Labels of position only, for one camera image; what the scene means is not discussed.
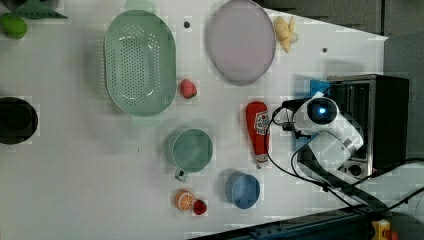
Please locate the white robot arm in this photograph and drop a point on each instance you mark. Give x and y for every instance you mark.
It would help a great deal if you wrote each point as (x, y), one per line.
(334, 141)

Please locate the green mug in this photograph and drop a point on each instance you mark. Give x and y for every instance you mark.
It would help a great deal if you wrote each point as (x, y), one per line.
(189, 150)

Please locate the red ketchup bottle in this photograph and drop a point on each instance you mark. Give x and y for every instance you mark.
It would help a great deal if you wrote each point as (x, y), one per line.
(257, 119)

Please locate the blue bowl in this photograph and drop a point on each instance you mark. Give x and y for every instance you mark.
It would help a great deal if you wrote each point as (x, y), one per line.
(242, 190)

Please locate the orange slice toy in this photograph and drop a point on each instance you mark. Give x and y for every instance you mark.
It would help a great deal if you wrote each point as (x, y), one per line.
(184, 200)

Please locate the round grey plate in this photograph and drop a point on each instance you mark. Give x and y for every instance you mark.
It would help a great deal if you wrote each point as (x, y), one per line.
(241, 41)

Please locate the small red strawberry toy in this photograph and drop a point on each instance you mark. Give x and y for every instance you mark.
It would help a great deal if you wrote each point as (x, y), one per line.
(199, 207)

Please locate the green oval colander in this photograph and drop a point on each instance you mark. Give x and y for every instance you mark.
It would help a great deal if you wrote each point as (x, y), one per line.
(140, 63)

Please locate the yellow plush toy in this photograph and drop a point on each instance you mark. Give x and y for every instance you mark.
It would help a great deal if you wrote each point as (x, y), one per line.
(285, 32)

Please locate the black cylinder cup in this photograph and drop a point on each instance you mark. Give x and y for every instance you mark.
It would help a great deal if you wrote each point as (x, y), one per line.
(18, 120)

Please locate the green toy fruit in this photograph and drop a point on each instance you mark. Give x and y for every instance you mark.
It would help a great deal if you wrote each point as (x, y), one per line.
(15, 27)

